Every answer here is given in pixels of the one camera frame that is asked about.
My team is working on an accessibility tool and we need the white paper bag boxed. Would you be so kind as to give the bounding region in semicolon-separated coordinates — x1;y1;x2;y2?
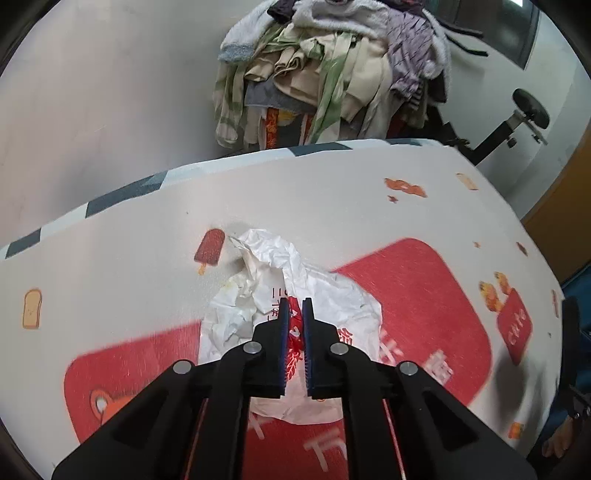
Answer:
197;227;385;425

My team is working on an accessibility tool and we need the exercise bike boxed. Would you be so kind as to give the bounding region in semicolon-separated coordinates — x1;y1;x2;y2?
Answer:
428;13;552;165

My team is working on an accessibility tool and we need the pile of clothes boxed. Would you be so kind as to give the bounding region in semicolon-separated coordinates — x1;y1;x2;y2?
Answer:
212;1;452;149

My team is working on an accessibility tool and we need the cartoon print bed sheet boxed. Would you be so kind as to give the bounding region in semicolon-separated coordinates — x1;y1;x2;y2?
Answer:
1;141;563;478

